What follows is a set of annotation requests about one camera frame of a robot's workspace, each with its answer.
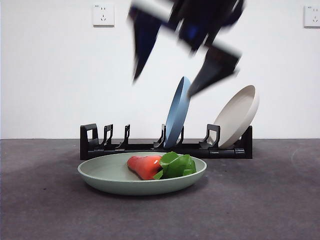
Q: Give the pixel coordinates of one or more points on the blue plate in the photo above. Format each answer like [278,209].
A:
[176,117]

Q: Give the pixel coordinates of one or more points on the orange carrot with green leaves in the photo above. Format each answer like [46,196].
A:
[145,165]

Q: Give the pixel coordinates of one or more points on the black plate rack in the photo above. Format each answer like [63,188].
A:
[220,152]

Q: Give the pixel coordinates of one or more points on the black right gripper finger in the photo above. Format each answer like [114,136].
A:
[145,42]
[215,70]

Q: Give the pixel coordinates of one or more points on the cream white plate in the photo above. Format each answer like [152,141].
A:
[235,117]

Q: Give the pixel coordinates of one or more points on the green plate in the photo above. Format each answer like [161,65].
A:
[107,175]

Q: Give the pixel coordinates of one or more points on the white wall socket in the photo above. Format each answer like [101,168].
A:
[312,16]
[103,15]

